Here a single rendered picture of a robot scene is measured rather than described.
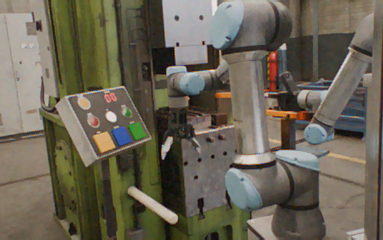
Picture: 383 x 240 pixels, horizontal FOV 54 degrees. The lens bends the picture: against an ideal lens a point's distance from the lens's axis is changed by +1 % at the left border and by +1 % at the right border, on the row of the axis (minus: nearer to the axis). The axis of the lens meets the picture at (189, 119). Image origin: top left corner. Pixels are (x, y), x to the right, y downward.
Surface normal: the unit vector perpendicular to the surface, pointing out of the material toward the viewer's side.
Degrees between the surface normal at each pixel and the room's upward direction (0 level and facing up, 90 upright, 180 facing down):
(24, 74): 90
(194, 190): 90
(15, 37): 90
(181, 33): 90
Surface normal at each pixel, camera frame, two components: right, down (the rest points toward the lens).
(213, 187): 0.54, 0.12
